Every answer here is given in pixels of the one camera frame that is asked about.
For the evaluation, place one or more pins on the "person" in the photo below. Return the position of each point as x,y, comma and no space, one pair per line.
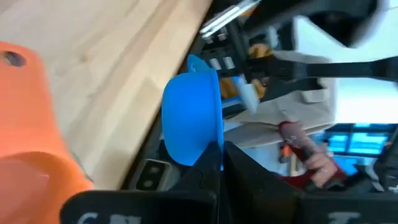
295,140

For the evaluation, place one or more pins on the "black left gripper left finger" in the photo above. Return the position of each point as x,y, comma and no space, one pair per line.
208,168

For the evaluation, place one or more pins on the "light blue measuring cup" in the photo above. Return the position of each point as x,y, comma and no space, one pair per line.
189,118

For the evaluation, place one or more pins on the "silver bracket bar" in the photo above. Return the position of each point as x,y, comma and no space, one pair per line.
224,18

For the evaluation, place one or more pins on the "person's hand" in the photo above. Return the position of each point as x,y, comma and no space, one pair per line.
321,171

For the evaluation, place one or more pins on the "blue lit monitor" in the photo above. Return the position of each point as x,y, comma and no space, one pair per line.
360,140

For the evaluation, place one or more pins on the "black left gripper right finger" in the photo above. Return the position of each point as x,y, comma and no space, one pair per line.
255,186

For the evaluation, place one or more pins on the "orange measuring cup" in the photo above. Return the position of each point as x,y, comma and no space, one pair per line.
28,124

